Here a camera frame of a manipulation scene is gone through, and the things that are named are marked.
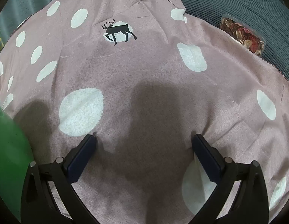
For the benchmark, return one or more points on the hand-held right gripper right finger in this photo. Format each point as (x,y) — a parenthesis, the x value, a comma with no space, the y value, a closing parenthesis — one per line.
(206,158)

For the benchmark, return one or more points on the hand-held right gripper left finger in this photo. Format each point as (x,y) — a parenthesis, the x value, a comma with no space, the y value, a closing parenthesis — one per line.
(81,158)

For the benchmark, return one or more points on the green bowl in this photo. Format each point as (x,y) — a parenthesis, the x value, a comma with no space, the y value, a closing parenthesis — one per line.
(9,156)

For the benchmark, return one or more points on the pink polka dot blanket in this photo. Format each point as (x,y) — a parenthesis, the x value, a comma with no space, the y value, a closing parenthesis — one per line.
(146,63)

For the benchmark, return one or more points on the grey sofa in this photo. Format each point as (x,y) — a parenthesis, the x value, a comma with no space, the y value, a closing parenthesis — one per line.
(240,0)

